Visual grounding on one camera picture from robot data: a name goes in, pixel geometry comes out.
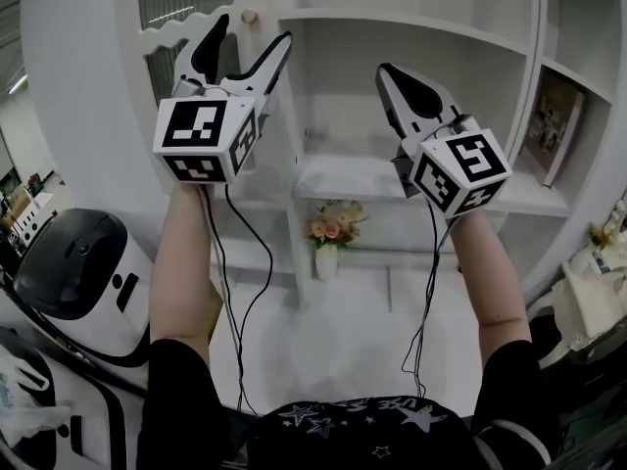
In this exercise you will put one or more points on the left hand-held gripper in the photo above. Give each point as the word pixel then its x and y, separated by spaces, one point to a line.
pixel 196 125

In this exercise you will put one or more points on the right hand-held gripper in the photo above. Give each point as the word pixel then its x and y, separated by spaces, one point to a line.
pixel 465 169

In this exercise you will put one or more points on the round beige knob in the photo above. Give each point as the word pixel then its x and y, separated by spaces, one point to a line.
pixel 250 16

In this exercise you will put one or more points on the person's left forearm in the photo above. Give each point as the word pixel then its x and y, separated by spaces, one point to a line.
pixel 181 272

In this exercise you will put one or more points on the person's right forearm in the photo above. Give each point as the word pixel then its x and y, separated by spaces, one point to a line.
pixel 490 287

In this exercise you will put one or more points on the white shelving unit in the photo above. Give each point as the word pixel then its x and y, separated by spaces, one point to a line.
pixel 416 27

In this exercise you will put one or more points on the book with brown cover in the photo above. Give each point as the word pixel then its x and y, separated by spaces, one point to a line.
pixel 553 125

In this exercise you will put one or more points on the pink artificial flower bouquet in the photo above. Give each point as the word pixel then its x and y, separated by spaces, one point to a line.
pixel 333 225

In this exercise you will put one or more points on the white vase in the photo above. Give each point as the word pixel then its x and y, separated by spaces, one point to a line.
pixel 326 265

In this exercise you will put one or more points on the small yellow flowers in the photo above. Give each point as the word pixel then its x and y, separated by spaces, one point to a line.
pixel 601 237

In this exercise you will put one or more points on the white and black robot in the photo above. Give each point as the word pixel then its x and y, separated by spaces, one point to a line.
pixel 98 438
pixel 73 262

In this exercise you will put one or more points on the white box with round holes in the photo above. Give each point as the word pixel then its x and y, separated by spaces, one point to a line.
pixel 32 220

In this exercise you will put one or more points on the dark chair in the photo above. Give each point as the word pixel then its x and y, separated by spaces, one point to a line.
pixel 588 399

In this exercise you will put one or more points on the black star-print t-shirt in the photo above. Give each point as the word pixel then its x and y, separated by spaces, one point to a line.
pixel 343 438

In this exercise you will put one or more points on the white plastic bag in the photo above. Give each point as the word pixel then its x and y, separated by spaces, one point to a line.
pixel 24 409

